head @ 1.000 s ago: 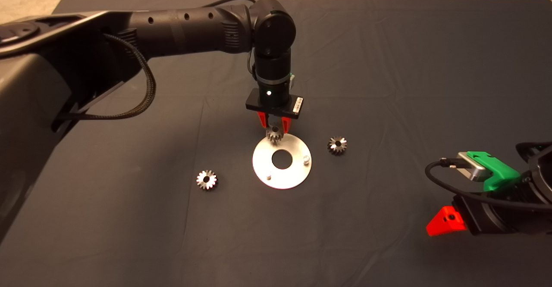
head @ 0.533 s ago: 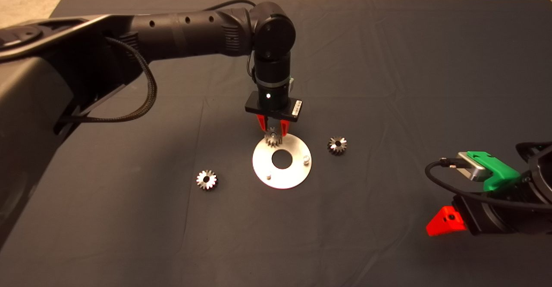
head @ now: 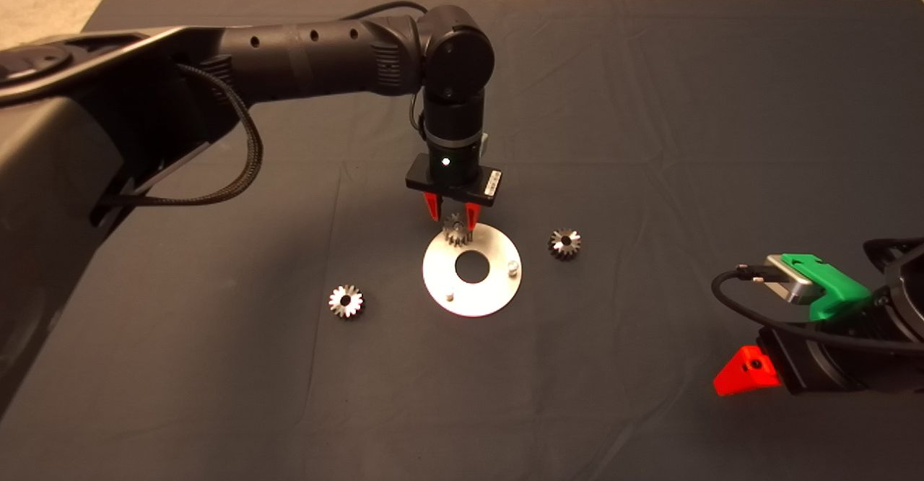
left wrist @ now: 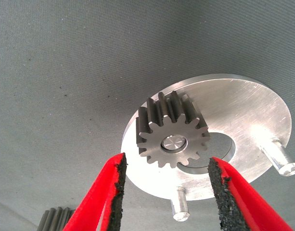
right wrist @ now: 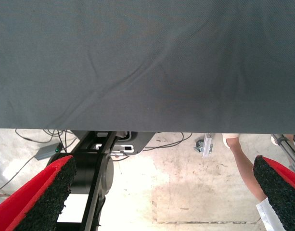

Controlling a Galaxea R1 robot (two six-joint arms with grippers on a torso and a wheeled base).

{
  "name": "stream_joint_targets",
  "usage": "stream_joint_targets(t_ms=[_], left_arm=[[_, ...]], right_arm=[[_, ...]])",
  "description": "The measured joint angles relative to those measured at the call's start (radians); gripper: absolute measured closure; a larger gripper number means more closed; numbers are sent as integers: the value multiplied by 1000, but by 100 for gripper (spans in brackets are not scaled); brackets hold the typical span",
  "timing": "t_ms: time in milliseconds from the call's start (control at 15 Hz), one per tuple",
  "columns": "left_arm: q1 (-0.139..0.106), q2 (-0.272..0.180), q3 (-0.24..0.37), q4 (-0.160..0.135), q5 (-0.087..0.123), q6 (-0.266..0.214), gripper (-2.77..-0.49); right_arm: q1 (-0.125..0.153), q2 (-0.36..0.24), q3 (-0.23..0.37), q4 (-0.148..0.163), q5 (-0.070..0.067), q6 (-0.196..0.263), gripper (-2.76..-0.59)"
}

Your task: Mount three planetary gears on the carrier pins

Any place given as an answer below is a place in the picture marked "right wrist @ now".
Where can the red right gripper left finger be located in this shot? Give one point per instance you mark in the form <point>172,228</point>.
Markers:
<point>29,204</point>

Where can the aluminium profile bar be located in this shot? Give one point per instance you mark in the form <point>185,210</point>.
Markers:
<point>207,145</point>

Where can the grey power adapter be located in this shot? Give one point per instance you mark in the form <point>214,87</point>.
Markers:
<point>47,151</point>

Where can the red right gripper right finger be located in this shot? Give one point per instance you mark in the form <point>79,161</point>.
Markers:
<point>284,192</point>

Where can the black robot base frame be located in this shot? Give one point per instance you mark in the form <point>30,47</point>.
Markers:
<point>94,173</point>

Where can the grey metal stand leg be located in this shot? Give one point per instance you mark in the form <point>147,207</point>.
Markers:
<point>288,150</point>

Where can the person bare lower leg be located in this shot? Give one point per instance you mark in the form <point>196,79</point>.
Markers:
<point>246,170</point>

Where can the dark grey table cloth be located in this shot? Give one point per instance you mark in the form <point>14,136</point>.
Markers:
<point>147,60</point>

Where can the grey caster wheel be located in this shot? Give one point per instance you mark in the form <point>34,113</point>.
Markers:
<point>199,147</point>

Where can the white garment hem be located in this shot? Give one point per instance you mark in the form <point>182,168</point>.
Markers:
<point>267,216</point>

